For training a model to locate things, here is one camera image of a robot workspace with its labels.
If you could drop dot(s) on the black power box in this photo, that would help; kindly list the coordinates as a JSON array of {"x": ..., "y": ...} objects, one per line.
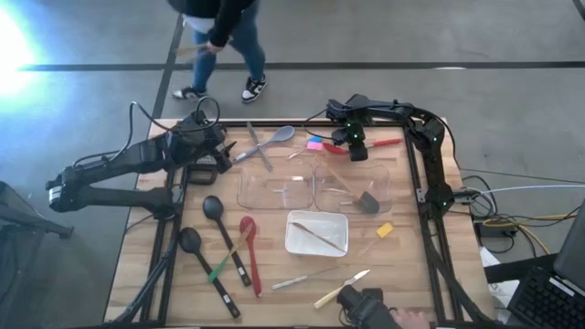
[{"x": 496, "y": 229}]

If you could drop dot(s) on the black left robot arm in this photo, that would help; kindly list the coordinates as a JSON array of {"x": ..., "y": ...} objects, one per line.
[{"x": 114, "y": 164}]

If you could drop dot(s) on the person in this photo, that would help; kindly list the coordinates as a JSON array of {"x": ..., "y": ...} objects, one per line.
[{"x": 242, "y": 32}]

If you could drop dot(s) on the white paper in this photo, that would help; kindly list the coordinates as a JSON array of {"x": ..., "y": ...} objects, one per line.
[{"x": 503, "y": 292}]

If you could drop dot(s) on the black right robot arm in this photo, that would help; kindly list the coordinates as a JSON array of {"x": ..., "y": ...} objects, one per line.
[{"x": 432, "y": 155}]

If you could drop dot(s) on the white rectangular tray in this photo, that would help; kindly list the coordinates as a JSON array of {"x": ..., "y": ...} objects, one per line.
[{"x": 320, "y": 226}]

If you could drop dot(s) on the grey silicone spoon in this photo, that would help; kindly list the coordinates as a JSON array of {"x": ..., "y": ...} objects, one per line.
[{"x": 284, "y": 133}]

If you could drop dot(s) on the black aluminium frame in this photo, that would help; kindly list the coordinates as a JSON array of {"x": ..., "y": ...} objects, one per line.
[{"x": 292, "y": 123}]

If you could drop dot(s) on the black plastic ladle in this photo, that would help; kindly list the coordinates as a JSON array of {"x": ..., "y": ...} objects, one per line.
[
  {"x": 190, "y": 240},
  {"x": 213, "y": 208}
]

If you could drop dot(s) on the red slotted spoon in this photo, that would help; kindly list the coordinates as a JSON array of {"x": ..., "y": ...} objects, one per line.
[{"x": 252, "y": 256}]

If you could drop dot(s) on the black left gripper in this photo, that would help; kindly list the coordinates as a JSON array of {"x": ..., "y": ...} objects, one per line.
[{"x": 203, "y": 141}]

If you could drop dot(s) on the black laptop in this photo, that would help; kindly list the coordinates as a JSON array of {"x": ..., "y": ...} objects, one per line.
[{"x": 548, "y": 301}]

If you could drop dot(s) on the clear plastic container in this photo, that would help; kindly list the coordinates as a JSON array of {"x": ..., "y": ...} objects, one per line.
[
  {"x": 379, "y": 183},
  {"x": 274, "y": 185}
]

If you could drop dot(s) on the black side stand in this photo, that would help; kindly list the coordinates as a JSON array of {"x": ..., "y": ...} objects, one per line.
[{"x": 516, "y": 270}]

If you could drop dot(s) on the person's hand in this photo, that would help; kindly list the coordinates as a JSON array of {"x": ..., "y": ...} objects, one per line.
[{"x": 411, "y": 319}]

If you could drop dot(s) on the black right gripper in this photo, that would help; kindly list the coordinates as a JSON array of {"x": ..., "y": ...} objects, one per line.
[{"x": 356, "y": 133}]

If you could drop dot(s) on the metal tweezers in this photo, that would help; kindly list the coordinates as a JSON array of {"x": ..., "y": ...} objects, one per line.
[{"x": 289, "y": 283}]

